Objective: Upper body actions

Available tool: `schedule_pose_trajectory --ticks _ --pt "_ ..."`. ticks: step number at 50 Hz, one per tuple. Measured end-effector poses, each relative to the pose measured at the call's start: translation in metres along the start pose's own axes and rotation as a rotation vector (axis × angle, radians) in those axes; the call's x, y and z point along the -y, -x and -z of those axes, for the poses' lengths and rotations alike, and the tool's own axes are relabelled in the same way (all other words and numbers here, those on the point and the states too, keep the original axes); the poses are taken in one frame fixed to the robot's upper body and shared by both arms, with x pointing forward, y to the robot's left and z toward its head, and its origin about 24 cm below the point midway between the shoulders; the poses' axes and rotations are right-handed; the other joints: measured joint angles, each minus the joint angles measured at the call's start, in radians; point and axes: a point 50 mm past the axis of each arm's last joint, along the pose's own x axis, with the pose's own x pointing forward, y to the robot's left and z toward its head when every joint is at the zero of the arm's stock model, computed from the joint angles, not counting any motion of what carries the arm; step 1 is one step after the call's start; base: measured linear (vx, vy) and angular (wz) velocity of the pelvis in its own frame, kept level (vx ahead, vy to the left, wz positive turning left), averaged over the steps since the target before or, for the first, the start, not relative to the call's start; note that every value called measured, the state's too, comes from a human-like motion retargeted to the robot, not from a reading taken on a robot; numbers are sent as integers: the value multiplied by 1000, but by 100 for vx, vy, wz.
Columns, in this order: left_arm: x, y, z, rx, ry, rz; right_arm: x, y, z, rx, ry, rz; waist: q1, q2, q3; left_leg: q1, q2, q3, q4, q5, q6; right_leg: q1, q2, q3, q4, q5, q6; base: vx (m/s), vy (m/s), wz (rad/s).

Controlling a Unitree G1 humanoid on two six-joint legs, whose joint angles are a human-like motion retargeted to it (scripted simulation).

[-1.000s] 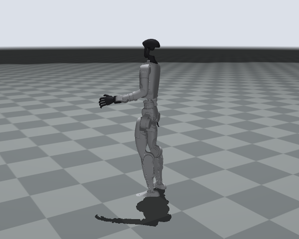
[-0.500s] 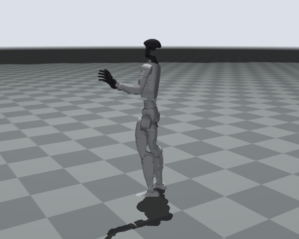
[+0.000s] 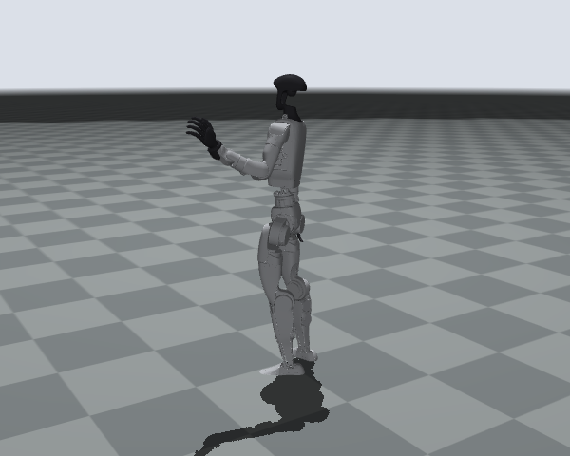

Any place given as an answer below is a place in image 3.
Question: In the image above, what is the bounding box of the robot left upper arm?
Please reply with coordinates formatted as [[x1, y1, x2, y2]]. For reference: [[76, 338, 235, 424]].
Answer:
[[252, 123, 290, 181]]

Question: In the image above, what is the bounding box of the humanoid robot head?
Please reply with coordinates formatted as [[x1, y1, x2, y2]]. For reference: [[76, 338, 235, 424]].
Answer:
[[274, 74, 307, 122]]

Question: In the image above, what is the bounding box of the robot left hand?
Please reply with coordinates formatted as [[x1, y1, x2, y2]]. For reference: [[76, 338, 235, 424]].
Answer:
[[186, 117, 222, 160]]

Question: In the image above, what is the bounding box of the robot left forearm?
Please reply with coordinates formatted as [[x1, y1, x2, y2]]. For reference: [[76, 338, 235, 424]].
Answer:
[[210, 145, 269, 178]]

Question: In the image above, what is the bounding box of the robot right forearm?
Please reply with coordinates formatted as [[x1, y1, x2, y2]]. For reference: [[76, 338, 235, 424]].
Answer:
[[289, 183, 300, 202]]

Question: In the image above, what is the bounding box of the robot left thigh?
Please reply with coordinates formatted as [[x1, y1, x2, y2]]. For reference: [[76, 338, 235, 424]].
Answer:
[[257, 217, 295, 307]]

